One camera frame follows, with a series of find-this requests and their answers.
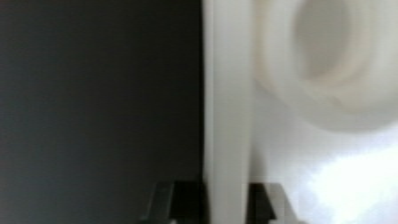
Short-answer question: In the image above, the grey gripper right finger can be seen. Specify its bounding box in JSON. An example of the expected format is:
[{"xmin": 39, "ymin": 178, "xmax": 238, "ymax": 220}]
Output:
[{"xmin": 245, "ymin": 183, "xmax": 308, "ymax": 224}]

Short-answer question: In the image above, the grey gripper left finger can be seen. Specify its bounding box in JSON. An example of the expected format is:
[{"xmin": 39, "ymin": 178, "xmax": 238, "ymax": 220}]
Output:
[{"xmin": 139, "ymin": 181, "xmax": 208, "ymax": 224}]

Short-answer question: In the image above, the white square table top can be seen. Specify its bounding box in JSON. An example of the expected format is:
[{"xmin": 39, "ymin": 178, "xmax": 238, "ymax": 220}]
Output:
[{"xmin": 203, "ymin": 0, "xmax": 398, "ymax": 224}]

